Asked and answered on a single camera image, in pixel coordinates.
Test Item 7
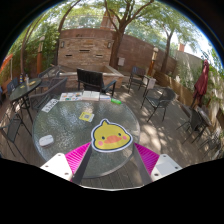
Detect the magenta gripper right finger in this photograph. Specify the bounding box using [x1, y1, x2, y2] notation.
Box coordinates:
[135, 143, 182, 178]

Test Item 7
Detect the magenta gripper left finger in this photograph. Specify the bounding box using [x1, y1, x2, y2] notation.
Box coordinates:
[41, 143, 91, 182]

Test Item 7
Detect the round glass patio table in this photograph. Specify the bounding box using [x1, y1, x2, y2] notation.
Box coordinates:
[31, 97, 141, 179]

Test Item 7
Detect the yellow square card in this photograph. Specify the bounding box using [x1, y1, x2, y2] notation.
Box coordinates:
[79, 112, 94, 122]

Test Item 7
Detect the white patterned card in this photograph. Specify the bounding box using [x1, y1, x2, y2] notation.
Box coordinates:
[41, 99, 58, 113]

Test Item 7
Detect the dark chair far right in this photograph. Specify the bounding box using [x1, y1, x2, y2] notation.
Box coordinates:
[180, 107, 212, 140]

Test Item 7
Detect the black mesh chair right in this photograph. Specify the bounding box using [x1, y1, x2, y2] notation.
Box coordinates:
[142, 87, 176, 119]

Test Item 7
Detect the metal chair front left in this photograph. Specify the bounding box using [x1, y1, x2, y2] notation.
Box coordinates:
[0, 113, 27, 155]

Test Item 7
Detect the colourful printed sheet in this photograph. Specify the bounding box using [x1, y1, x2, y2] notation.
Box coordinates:
[60, 92, 82, 101]

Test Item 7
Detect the white open book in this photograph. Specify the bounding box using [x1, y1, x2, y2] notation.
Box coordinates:
[82, 91, 100, 101]

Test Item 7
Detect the green marker pen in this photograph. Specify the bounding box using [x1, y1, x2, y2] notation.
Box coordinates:
[111, 99, 121, 104]

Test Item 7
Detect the dark metal chair left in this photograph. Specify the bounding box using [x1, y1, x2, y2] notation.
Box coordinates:
[29, 78, 67, 111]

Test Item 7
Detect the black slatted chair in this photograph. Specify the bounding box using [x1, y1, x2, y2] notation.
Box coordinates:
[77, 68, 116, 95]

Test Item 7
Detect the small round side table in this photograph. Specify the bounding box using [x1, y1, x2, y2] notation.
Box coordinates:
[9, 78, 41, 120]

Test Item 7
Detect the black chair far back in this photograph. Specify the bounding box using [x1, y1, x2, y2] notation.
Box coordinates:
[128, 66, 148, 88]

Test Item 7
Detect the folded red patio umbrella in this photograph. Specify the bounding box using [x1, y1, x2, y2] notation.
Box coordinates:
[191, 59, 209, 107]

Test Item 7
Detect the stone brick fireplace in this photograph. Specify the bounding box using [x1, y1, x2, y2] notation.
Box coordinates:
[58, 28, 124, 88]

